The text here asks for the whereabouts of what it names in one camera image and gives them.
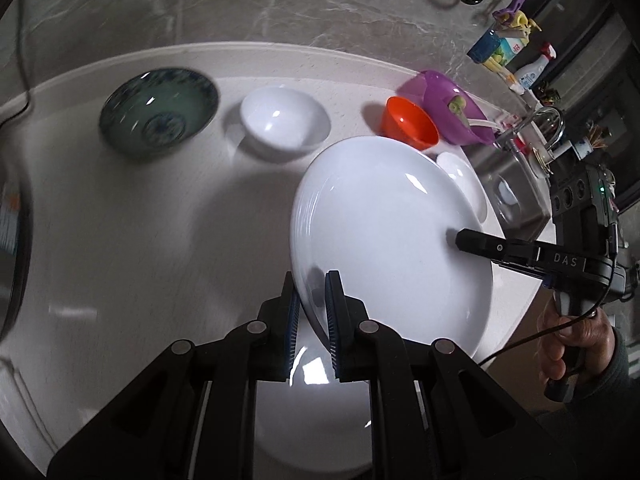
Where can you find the white spray bottle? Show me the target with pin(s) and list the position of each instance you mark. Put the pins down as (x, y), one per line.
(530, 72)

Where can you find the small white dish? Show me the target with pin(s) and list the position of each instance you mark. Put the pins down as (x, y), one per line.
(467, 180)

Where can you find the stainless steel sink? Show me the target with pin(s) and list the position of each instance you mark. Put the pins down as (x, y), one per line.
(520, 185)

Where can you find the blue and green carton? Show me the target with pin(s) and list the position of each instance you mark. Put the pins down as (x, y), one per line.
(492, 47)

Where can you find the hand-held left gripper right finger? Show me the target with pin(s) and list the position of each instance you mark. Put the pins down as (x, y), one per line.
(331, 330)

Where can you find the orange bowl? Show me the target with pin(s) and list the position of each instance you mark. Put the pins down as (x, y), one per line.
(407, 120)

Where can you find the purple plastic basin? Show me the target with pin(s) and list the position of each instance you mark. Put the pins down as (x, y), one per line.
(445, 85)

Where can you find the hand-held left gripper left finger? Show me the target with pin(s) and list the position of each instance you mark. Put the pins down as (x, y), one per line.
(293, 330)

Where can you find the white bowl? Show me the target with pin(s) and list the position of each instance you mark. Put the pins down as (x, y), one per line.
(285, 115)

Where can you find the chrome faucet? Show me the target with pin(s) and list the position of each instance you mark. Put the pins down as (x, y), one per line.
(550, 120)

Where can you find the large white plate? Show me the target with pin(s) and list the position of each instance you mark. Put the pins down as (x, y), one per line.
(310, 410)
(390, 240)

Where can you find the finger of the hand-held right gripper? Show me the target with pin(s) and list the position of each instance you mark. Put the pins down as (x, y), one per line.
(480, 244)
(525, 269)

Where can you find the green vegetable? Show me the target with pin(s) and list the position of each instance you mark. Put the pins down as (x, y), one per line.
(456, 106)

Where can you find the white spoon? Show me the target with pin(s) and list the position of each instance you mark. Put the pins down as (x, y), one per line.
(482, 122)

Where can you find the person's right hand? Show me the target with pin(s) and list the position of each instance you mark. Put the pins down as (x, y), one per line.
(590, 340)

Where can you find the person's right forearm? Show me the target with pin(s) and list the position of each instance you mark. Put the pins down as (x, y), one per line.
(622, 370)

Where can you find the blue patterned bowl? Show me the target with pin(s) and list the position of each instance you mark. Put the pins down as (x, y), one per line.
(160, 110)

